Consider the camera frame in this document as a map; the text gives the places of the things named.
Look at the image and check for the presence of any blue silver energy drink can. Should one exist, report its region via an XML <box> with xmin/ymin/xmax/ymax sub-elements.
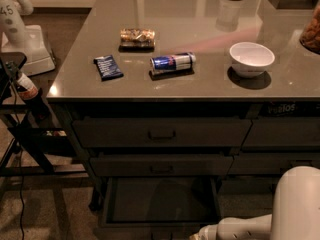
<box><xmin>150</xmin><ymin>52</ymin><xmax>196</xmax><ymax>75</ymax></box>

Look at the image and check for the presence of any black cable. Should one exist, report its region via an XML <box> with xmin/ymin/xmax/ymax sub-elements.
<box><xmin>8</xmin><ymin>80</ymin><xmax>26</xmax><ymax>240</ymax></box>

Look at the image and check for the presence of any blue snack packet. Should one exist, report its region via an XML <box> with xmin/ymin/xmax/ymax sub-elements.
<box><xmin>93</xmin><ymin>55</ymin><xmax>124</xmax><ymax>81</ymax></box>

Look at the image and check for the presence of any white bowl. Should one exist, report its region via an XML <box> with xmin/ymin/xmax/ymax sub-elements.
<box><xmin>229</xmin><ymin>42</ymin><xmax>275</xmax><ymax>78</ymax></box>

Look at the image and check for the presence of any dark drawer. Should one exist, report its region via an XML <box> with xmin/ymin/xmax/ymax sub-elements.
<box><xmin>90</xmin><ymin>154</ymin><xmax>233</xmax><ymax>177</ymax></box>
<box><xmin>228</xmin><ymin>152</ymin><xmax>320</xmax><ymax>175</ymax></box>
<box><xmin>219</xmin><ymin>177</ymin><xmax>279</xmax><ymax>194</ymax></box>
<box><xmin>242</xmin><ymin>117</ymin><xmax>320</xmax><ymax>151</ymax></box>
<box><xmin>73</xmin><ymin>118</ymin><xmax>251</xmax><ymax>148</ymax></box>
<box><xmin>99</xmin><ymin>176</ymin><xmax>221</xmax><ymax>240</ymax></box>

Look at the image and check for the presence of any golden snack packet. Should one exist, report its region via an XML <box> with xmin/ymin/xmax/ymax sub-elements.
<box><xmin>120</xmin><ymin>28</ymin><xmax>155</xmax><ymax>48</ymax></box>

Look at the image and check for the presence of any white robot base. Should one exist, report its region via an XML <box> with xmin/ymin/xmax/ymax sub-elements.
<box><xmin>0</xmin><ymin>0</ymin><xmax>56</xmax><ymax>76</ymax></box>

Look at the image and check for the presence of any cola bottle red label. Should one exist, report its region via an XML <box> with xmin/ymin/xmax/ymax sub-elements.
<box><xmin>5</xmin><ymin>61</ymin><xmax>50</xmax><ymax>121</ymax></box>

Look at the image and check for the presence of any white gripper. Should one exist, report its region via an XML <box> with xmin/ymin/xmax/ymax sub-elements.
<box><xmin>189</xmin><ymin>225</ymin><xmax>218</xmax><ymax>240</ymax></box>

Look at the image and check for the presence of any dark drawer cabinet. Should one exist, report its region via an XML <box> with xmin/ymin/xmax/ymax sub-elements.
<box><xmin>46</xmin><ymin>0</ymin><xmax>320</xmax><ymax>240</ymax></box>

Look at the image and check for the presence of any jar of nuts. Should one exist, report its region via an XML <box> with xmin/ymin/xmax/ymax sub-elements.
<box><xmin>299</xmin><ymin>4</ymin><xmax>320</xmax><ymax>54</ymax></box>

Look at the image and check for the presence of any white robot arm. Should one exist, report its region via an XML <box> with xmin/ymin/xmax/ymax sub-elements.
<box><xmin>189</xmin><ymin>166</ymin><xmax>320</xmax><ymax>240</ymax></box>

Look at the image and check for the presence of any black side table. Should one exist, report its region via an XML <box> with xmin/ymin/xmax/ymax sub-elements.
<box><xmin>0</xmin><ymin>52</ymin><xmax>89</xmax><ymax>198</ymax></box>

